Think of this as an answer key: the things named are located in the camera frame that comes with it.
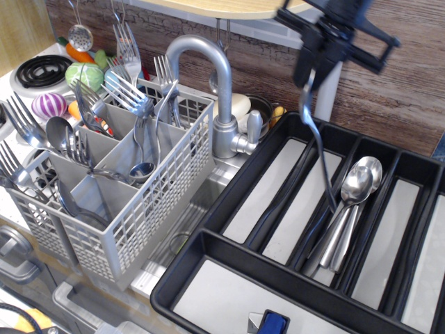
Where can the hanging steel fork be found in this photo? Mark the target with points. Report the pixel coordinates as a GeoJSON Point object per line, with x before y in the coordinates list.
{"type": "Point", "coordinates": [127, 46]}

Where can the blue clip object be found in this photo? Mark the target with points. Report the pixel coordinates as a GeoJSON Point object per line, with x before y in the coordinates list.
{"type": "Point", "coordinates": [268, 322]}

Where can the white metal pole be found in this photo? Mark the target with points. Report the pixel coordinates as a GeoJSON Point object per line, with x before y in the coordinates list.
{"type": "Point", "coordinates": [327, 93]}

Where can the white toy food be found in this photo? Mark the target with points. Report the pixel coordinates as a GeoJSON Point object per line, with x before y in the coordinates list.
{"type": "Point", "coordinates": [241, 104]}

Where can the hanging perforated steel ladle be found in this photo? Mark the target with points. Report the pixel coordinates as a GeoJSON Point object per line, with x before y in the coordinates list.
{"type": "Point", "coordinates": [79, 35]}

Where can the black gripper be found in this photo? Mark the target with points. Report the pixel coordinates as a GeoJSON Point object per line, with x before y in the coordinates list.
{"type": "Point", "coordinates": [329, 40]}

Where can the small spoon in basket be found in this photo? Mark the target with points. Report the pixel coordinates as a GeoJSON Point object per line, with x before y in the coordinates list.
{"type": "Point", "coordinates": [141, 171]}

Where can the grey plastic cutlery basket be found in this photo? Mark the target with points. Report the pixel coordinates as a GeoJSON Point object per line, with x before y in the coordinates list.
{"type": "Point", "coordinates": [136, 217]}

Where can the steel spoon in tray front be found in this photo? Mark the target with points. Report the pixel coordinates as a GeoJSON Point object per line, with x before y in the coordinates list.
{"type": "Point", "coordinates": [355, 189]}

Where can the steel fork lower left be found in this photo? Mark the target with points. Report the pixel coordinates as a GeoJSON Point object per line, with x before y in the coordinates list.
{"type": "Point", "coordinates": [17, 174]}

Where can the orange toy carrot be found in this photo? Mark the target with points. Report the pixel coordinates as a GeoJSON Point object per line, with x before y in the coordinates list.
{"type": "Point", "coordinates": [79, 56]}

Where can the round wooden shelf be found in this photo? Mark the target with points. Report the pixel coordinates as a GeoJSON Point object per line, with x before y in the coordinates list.
{"type": "Point", "coordinates": [254, 9]}

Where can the black coil stove burner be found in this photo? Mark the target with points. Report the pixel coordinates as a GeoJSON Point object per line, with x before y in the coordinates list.
{"type": "Point", "coordinates": [42, 71]}

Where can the steel fork middle tilted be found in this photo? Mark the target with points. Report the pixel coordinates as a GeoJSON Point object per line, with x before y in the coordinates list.
{"type": "Point", "coordinates": [131, 99]}

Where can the big steel spoon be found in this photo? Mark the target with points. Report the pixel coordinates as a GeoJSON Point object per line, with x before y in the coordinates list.
{"type": "Point", "coordinates": [305, 104]}

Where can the steel fork back right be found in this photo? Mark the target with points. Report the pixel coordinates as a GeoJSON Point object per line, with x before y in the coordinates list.
{"type": "Point", "coordinates": [165, 76]}

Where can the large spoon front compartment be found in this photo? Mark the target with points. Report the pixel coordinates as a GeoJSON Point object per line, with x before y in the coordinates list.
{"type": "Point", "coordinates": [70, 205]}

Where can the steel spoon bowl left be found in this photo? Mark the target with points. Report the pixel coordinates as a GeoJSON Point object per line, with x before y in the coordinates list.
{"type": "Point", "coordinates": [59, 133]}

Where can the steel spoon in tray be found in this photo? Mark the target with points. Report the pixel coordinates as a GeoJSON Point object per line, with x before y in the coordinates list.
{"type": "Point", "coordinates": [312, 263]}
{"type": "Point", "coordinates": [355, 189]}

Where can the purple striped toy onion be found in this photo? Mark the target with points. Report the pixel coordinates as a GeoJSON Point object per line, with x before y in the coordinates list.
{"type": "Point", "coordinates": [48, 105]}

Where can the steel fork far left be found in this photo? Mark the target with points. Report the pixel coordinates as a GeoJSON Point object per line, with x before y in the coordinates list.
{"type": "Point", "coordinates": [26, 125]}

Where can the silver kitchen faucet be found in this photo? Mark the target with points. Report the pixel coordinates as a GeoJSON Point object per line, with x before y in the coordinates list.
{"type": "Point", "coordinates": [227, 140]}

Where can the black cutlery tray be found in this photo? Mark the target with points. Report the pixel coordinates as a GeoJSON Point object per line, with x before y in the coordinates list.
{"type": "Point", "coordinates": [250, 252]}

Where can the steel spoon in tray back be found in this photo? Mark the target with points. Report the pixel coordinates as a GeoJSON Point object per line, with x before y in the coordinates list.
{"type": "Point", "coordinates": [312, 263]}

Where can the green toy cabbage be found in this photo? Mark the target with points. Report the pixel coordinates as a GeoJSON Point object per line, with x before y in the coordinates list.
{"type": "Point", "coordinates": [88, 73]}

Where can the steel fork back compartment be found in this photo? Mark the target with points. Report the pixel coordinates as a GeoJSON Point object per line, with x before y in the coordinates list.
{"type": "Point", "coordinates": [93, 110]}

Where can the small steel pot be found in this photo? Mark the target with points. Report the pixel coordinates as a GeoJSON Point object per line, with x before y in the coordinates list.
{"type": "Point", "coordinates": [265, 108]}

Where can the small steel fork centre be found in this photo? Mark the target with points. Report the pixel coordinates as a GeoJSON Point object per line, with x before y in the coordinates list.
{"type": "Point", "coordinates": [77, 150]}

